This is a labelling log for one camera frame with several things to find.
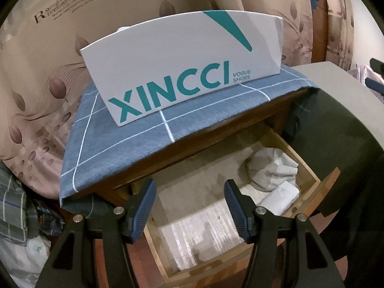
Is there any white ribbed cloth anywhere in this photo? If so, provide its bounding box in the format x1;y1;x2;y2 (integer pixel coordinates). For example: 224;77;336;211
246;148;300;192

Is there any wooden drawer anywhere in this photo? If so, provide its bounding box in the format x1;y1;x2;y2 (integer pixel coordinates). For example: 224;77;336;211
129;123;341;282

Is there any white folded cloth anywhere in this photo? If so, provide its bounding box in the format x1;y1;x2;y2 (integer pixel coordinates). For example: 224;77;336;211
257;181;300;216

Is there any blue checked cloth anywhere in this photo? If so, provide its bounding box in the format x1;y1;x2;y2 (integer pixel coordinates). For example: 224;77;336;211
58;66;318;216

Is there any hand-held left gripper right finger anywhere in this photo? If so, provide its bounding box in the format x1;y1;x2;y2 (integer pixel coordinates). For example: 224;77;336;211
224;179;345;288

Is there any white desk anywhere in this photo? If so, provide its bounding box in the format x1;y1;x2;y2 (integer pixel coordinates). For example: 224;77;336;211
289;61;384;152

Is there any blue packet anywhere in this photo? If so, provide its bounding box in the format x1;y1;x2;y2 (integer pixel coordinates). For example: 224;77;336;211
33;199;65;231

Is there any lilac patterned cloth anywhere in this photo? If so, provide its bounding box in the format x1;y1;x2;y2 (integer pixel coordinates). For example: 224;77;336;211
348;63;384;102

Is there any beige leaf-print bed sheet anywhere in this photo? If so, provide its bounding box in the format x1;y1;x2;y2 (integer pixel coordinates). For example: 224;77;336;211
0;0;360;198

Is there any white shoe box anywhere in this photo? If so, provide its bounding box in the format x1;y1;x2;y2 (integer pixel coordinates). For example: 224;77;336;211
79;10;284;127

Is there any white crumpled plastic bag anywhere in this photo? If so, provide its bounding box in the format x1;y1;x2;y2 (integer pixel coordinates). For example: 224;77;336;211
0;234;56;288

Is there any grey plaid cloth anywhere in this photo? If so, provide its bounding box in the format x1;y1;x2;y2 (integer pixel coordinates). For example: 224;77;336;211
0;160;39;246

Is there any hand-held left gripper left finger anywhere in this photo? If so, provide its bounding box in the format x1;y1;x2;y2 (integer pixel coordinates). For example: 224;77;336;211
36;178;157;288

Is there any white drawer liner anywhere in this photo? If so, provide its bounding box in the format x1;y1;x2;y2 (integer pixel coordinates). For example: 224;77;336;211
147;132;288;273

